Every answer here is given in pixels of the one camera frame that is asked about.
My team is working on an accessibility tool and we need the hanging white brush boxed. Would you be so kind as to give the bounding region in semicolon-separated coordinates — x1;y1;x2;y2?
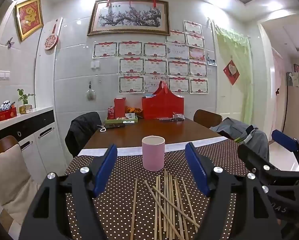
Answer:
86;81;96;100

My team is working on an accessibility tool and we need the small potted plant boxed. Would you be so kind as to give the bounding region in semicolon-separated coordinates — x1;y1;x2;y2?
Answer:
17;89;36;114

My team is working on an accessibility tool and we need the wall of award certificates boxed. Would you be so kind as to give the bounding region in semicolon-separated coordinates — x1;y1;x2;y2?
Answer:
92;20;209;95

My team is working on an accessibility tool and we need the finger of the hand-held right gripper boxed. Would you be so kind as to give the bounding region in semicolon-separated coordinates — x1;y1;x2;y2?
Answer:
237;143;299;195
272;129;299;172

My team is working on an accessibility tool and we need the red upright box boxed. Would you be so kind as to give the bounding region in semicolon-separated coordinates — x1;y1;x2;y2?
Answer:
114;97;126;118

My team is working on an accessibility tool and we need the wooden chair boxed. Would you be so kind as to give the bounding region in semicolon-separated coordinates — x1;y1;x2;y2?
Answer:
193;109;223;129
0;135;21;160

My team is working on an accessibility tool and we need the red gift bag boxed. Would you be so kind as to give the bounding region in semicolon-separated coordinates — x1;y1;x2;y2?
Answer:
141;81;185;120

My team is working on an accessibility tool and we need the red diamond door ornament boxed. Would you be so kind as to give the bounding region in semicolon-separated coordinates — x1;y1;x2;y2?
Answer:
223;60;240;86

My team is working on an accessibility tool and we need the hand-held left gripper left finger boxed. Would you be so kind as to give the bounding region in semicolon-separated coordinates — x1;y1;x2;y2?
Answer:
19;144;118;240

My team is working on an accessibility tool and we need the green tray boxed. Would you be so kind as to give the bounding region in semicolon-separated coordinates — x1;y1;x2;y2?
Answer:
104;116;138;125

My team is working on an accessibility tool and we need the black jacket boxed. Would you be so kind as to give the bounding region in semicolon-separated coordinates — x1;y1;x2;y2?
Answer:
65;112;102;157

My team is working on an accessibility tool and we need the pink cup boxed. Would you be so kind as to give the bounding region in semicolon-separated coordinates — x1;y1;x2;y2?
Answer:
142;135;165;172

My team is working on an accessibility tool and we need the white sideboard cabinet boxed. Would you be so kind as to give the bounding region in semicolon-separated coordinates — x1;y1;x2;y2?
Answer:
0;106;56;180

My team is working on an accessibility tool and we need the pile of wooden chopsticks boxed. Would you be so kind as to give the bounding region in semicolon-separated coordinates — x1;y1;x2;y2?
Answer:
130;168;200;240

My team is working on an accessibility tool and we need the red tin box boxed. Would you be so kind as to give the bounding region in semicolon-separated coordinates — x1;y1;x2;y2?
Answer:
0;107;17;122

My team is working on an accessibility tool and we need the framed plum blossom painting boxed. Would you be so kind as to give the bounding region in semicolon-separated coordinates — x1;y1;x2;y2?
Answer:
87;0;170;36

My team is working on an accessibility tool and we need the red gold framed picture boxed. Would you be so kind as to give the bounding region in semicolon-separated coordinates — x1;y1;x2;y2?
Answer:
15;0;44;42

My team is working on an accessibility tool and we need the brown polka-dot tablecloth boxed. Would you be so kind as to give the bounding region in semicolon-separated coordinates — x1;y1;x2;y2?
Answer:
63;137;272;240

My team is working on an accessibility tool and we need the red round hanging ornament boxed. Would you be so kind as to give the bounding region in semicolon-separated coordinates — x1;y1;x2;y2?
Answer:
44;24;58;50

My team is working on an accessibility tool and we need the light green curtain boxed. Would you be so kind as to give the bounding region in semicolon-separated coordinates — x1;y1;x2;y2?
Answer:
212;21;254;128

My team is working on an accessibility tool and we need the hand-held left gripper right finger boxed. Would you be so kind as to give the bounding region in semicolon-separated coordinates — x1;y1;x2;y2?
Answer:
185;142;282;240

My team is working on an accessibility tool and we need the grey jacket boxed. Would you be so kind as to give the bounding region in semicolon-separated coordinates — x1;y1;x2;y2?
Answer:
210;117;270;160

